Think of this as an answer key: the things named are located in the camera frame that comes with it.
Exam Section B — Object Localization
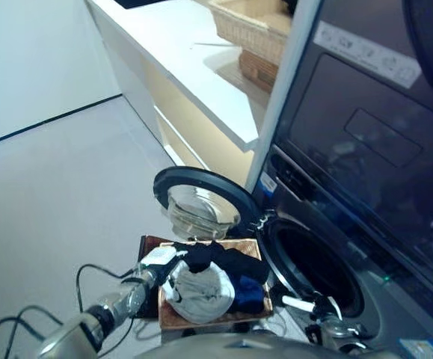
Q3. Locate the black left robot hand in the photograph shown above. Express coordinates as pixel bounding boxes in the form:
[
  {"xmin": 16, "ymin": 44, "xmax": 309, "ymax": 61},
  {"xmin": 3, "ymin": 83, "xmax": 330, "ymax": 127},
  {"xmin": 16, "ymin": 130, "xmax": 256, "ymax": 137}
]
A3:
[{"xmin": 140, "ymin": 246, "xmax": 183, "ymax": 304}]

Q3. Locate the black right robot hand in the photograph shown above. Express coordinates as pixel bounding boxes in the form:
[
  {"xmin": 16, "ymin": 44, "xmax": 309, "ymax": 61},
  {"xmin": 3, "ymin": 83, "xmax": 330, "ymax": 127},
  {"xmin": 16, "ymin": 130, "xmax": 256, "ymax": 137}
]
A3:
[{"xmin": 280, "ymin": 292, "xmax": 343, "ymax": 323}]

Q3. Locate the white garment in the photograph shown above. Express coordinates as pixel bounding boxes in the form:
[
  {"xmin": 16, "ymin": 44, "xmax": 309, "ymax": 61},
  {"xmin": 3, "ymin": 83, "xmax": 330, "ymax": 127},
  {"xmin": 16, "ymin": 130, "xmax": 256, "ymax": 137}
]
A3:
[{"xmin": 162, "ymin": 259, "xmax": 237, "ymax": 325}]

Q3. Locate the black garment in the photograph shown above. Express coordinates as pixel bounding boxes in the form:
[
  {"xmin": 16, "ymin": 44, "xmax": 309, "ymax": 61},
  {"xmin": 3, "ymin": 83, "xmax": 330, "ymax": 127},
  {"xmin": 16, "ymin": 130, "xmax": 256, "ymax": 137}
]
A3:
[{"xmin": 172, "ymin": 240, "xmax": 271, "ymax": 286}]

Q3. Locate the round glass washing machine door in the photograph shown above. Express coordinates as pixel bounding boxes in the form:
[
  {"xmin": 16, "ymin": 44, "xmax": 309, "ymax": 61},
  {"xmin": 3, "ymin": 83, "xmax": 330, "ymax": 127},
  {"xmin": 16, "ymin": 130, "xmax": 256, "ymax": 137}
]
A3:
[{"xmin": 153, "ymin": 166, "xmax": 259, "ymax": 241}]

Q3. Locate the front-load washing machine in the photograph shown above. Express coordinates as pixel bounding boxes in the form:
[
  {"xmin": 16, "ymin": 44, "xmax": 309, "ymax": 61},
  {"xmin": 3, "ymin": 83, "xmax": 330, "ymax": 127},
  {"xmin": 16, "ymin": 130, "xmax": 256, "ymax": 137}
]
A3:
[{"xmin": 271, "ymin": 0, "xmax": 433, "ymax": 265}]

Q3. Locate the glossy dark brown side table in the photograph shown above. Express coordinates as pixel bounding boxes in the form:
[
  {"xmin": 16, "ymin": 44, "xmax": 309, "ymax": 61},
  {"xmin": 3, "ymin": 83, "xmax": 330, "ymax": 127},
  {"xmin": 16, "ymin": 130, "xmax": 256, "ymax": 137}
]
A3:
[{"xmin": 136, "ymin": 234, "xmax": 173, "ymax": 319}]

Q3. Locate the dark blue garment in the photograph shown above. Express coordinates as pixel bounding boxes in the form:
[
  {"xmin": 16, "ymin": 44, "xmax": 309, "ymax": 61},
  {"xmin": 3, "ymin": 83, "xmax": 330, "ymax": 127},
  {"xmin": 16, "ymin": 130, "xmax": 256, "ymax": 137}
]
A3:
[{"xmin": 224, "ymin": 274, "xmax": 266, "ymax": 316}]

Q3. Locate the brown wicker laundry basket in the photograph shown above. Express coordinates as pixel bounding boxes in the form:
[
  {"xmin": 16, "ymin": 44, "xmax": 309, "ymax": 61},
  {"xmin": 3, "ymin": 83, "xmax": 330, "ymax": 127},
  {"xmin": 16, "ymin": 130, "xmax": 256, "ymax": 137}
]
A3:
[{"xmin": 157, "ymin": 239, "xmax": 274, "ymax": 331}]

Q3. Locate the grey robot torso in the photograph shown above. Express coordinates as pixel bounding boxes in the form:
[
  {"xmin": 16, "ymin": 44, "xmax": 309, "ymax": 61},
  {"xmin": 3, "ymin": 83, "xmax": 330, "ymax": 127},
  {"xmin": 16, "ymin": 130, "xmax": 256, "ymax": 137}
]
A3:
[{"xmin": 132, "ymin": 332, "xmax": 352, "ymax": 359}]

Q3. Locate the large blue energy label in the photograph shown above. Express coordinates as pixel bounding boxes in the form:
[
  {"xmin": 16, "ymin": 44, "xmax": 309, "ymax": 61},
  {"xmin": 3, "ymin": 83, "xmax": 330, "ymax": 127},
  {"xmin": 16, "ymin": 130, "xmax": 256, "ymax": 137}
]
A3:
[{"xmin": 398, "ymin": 336, "xmax": 433, "ymax": 359}]

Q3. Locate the small blue label sticker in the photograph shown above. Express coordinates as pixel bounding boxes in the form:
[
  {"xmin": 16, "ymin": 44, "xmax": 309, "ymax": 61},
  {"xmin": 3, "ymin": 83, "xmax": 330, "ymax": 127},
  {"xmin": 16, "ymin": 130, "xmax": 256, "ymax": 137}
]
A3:
[{"xmin": 259, "ymin": 173, "xmax": 277, "ymax": 194}]

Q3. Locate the white counter cabinet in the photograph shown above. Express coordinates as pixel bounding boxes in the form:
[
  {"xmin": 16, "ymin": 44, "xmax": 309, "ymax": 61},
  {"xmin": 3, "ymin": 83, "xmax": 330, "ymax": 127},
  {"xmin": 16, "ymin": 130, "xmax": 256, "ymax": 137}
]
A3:
[{"xmin": 84, "ymin": 0, "xmax": 292, "ymax": 170}]

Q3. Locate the tall white side panel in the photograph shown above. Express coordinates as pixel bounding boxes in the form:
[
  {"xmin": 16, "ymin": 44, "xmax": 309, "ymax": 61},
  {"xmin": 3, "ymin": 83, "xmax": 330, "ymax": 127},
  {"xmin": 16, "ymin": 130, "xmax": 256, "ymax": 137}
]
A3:
[{"xmin": 245, "ymin": 0, "xmax": 322, "ymax": 196}]

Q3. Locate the brown woven storage box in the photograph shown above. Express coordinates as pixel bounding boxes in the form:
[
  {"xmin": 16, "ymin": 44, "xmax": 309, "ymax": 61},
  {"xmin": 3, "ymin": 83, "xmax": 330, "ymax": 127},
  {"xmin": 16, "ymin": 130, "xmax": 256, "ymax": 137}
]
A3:
[{"xmin": 238, "ymin": 49, "xmax": 280, "ymax": 95}]

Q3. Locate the pale wicker tray basket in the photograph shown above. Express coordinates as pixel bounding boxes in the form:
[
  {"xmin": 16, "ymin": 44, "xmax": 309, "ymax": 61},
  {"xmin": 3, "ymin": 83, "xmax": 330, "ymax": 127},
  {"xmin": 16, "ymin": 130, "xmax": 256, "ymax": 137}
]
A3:
[{"xmin": 207, "ymin": 0, "xmax": 296, "ymax": 61}]

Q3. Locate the white instruction sticker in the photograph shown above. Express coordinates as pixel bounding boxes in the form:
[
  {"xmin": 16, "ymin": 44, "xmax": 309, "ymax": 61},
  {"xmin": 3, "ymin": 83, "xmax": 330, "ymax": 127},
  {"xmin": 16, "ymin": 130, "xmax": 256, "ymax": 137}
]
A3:
[{"xmin": 314, "ymin": 19, "xmax": 423, "ymax": 90}]

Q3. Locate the black countertop sink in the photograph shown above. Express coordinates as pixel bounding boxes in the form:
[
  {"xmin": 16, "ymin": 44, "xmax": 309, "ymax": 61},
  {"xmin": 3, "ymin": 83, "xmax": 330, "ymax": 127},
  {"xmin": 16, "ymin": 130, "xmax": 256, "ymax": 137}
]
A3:
[{"xmin": 114, "ymin": 0, "xmax": 154, "ymax": 10}]

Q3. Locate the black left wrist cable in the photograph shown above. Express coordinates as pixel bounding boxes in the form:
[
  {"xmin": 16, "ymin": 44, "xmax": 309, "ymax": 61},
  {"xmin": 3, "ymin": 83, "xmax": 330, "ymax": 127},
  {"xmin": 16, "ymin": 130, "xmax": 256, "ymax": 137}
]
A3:
[{"xmin": 0, "ymin": 263, "xmax": 143, "ymax": 359}]

